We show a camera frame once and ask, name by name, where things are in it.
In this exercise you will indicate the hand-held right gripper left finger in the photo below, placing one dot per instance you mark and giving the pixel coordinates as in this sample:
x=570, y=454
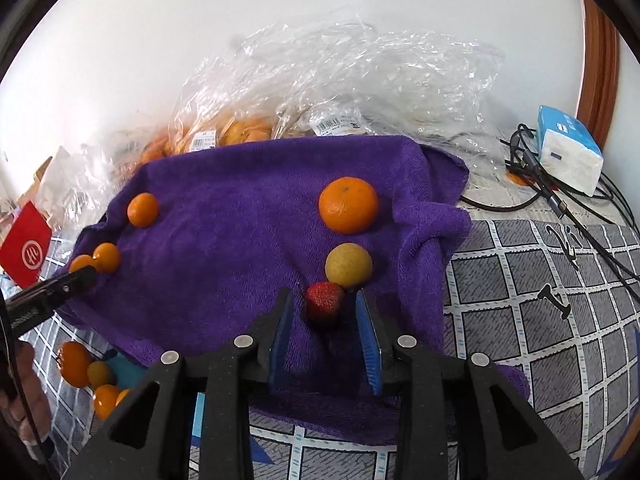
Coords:
x=280, y=342

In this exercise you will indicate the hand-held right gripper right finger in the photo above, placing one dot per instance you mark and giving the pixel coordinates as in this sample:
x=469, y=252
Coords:
x=369, y=345

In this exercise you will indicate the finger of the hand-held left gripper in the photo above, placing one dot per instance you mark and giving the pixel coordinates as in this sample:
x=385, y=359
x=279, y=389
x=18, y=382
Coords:
x=55, y=292

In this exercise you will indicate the oblong orange kumquat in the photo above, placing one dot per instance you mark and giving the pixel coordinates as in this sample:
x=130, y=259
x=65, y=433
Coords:
x=80, y=262

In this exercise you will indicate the red strawberry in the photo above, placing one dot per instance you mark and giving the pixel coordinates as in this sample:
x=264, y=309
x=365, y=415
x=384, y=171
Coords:
x=324, y=302

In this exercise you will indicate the small orange kumquat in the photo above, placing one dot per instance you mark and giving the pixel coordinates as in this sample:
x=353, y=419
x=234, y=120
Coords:
x=107, y=257
x=123, y=396
x=143, y=210

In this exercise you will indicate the yellow-green round fruit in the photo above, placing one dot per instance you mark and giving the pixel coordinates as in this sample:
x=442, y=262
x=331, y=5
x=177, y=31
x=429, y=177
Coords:
x=349, y=263
x=99, y=374

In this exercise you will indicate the purple towel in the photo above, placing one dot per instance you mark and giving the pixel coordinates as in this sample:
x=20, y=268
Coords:
x=225, y=260

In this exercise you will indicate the mandarin orange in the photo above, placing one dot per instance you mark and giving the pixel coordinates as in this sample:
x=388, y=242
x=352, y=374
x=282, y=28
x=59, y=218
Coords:
x=348, y=205
x=75, y=364
x=106, y=401

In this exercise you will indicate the person's left hand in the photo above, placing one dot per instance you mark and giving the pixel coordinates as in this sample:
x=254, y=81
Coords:
x=30, y=400

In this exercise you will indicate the red paper bag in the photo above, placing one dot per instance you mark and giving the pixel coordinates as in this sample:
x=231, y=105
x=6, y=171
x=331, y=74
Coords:
x=26, y=250

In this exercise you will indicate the crumpled clear plastic bag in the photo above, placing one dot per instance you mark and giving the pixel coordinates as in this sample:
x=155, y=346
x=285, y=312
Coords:
x=95, y=172

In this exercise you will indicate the grey checked tablecloth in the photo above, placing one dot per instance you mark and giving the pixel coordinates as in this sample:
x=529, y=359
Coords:
x=525, y=310

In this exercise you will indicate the plastic bag of oranges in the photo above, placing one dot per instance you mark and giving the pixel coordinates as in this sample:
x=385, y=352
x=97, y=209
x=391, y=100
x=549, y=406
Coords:
x=225, y=127

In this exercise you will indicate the large clear plastic bag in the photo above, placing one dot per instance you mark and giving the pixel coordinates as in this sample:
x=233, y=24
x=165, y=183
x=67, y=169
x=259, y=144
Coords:
x=390, y=75

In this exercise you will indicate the blue and white tissue pack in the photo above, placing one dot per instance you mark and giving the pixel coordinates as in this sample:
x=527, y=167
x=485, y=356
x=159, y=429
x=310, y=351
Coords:
x=567, y=150

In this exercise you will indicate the brown wooden door frame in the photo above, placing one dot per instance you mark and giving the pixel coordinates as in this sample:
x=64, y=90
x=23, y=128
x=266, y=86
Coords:
x=600, y=60

